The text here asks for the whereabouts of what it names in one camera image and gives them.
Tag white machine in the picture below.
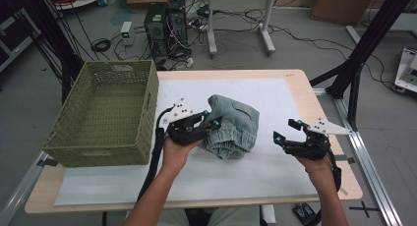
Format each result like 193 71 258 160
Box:
394 48 417 94

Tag black metal frame stand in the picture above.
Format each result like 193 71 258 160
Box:
309 0 417 132
0 0 103 104

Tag black foot pedal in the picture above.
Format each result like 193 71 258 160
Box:
291 202 319 225

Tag coiled black cable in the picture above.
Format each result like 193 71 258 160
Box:
90 37 113 54

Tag white box with green light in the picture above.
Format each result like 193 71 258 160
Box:
120 21 134 45

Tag black computer tower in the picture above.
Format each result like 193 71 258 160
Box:
143 3 168 57
165 0 194 60

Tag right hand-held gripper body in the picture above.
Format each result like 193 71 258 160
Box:
281 117 355 162

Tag green woven basket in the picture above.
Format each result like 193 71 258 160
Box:
42 59 160 169

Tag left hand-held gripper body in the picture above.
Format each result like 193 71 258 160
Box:
161 97 210 147

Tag round white table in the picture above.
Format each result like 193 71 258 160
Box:
48 0 109 11

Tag large cardboard box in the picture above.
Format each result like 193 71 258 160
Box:
310 0 378 26

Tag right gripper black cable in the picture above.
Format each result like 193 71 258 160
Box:
314 141 343 226

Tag person's legs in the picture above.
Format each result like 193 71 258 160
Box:
126 205 262 226

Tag aluminium floor rail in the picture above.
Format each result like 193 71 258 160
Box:
313 87 404 226
0 150 50 226

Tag light blue denim shorts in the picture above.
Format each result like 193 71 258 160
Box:
198 93 261 160

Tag person's right hand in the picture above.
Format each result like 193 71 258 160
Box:
294 153 336 192

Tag person's left hand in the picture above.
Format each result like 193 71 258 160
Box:
161 136 203 175

